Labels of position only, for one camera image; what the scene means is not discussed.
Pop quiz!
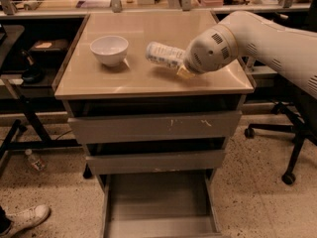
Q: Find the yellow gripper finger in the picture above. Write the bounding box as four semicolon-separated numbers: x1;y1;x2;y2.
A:
176;65;195;79

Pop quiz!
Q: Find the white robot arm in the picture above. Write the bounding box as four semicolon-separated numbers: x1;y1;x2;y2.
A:
182;11;317;98

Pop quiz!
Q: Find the grey top drawer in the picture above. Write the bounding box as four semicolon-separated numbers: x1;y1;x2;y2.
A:
68;111;242;144

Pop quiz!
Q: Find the grey drawer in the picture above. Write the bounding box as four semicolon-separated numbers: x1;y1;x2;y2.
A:
86;150;225;175
68;111;242;144
100;171;231;238

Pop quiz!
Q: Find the grey drawer cabinet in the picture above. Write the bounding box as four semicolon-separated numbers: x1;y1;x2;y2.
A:
52;9;257;238

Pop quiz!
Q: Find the grey middle drawer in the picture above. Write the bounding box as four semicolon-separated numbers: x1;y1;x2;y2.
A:
86;150;225;175

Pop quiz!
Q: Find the grey bottom drawer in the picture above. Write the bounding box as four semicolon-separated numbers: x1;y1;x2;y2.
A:
100;171;231;238

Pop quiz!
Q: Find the plastic bottle on floor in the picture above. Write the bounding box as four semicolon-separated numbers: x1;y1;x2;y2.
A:
25;149;46;172

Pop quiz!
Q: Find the white ceramic bowl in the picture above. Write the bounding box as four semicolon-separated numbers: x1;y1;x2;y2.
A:
90;36;129;66

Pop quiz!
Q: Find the black office chair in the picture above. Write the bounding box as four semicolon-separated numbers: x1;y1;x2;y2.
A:
244;0;317;185

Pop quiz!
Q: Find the black box on shelf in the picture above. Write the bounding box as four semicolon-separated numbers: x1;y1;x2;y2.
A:
30;39;69;53

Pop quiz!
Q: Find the long workbench shelf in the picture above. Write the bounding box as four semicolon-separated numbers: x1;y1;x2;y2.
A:
0;3;310;19

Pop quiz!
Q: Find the white sneaker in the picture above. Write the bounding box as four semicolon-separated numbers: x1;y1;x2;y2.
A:
0;204;51;238

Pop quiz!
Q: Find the black table frame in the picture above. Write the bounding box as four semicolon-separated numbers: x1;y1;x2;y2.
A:
0;24;80;177

